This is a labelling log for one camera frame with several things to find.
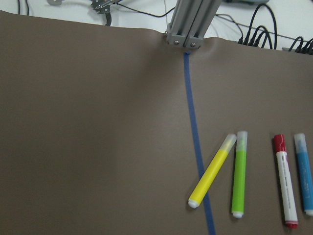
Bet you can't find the yellow marker pen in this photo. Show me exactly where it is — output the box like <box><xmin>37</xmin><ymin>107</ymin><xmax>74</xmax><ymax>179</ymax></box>
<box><xmin>188</xmin><ymin>134</ymin><xmax>237</xmax><ymax>209</ymax></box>

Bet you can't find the green marker pen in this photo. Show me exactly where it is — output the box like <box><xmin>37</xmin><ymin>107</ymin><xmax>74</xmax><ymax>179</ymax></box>
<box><xmin>231</xmin><ymin>131</ymin><xmax>247</xmax><ymax>219</ymax></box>

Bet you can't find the blue marker pen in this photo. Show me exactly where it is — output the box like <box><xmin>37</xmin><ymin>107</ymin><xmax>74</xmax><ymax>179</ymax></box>
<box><xmin>294</xmin><ymin>133</ymin><xmax>313</xmax><ymax>216</ymax></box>

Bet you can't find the red marker pen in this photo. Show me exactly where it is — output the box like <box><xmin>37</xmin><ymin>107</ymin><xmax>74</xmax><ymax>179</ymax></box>
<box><xmin>273</xmin><ymin>134</ymin><xmax>298</xmax><ymax>229</ymax></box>

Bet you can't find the long metal reacher rod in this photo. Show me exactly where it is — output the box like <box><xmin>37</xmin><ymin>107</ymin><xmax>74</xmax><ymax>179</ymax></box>
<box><xmin>46</xmin><ymin>0</ymin><xmax>118</xmax><ymax>26</ymax></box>

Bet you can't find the aluminium frame post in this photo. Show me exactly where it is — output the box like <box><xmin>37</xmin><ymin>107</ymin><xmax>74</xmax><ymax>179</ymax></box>
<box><xmin>166</xmin><ymin>0</ymin><xmax>222</xmax><ymax>49</ymax></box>

